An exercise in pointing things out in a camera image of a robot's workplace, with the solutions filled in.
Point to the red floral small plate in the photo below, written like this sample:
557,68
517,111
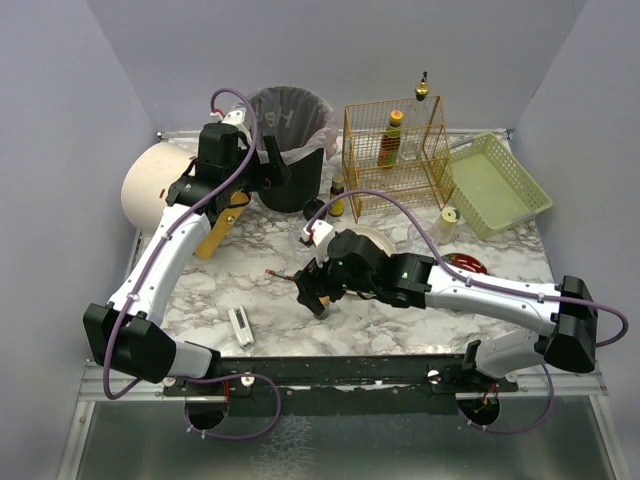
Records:
465,262

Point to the black mounting rail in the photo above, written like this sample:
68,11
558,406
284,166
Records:
339,385

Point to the clear drinking glass left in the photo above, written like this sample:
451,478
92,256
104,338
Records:
296,243

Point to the white rectangular device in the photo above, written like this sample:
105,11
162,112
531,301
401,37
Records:
241,326

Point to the red pen tube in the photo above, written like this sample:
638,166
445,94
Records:
279,275

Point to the black lid glass jar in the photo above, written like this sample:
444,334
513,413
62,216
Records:
313,206

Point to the black trash bin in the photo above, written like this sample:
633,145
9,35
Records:
303,185

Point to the orange yellow drawer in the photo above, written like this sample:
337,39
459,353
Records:
223,225

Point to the cream cylindrical shaker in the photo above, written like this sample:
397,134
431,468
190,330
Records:
446,224

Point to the cream cylindrical drawer box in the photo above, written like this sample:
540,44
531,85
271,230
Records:
146,184

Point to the gold wire rack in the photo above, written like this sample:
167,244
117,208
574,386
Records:
424,183

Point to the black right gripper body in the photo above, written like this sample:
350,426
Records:
310,286

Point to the pink plastic bin liner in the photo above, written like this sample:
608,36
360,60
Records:
300,121

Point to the clear oil bottle gold cap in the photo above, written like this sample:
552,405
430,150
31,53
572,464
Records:
416,118

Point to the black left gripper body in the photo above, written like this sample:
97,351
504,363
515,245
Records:
273,163

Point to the cream round plate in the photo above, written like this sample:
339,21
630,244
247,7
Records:
379,239

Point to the green sauce bottle yellow cap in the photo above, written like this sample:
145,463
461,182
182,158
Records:
391,140

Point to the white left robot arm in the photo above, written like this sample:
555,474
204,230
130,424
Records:
125,333

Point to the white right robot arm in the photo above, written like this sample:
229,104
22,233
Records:
557,323

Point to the pale green perforated basket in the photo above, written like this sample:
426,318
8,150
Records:
493,191

